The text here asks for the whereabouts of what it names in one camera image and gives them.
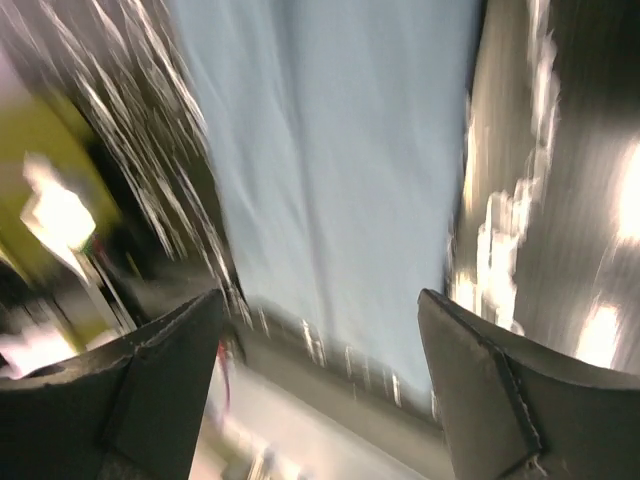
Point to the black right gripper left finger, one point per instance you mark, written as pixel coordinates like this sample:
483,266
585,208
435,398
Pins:
130,409

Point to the olive green plastic bin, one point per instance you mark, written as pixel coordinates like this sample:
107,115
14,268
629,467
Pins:
35,285

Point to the slate blue t shirt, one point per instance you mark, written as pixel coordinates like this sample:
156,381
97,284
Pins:
336,134

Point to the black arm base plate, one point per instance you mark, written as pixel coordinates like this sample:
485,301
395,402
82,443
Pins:
358,393

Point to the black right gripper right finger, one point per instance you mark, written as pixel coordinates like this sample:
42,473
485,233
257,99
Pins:
511,408

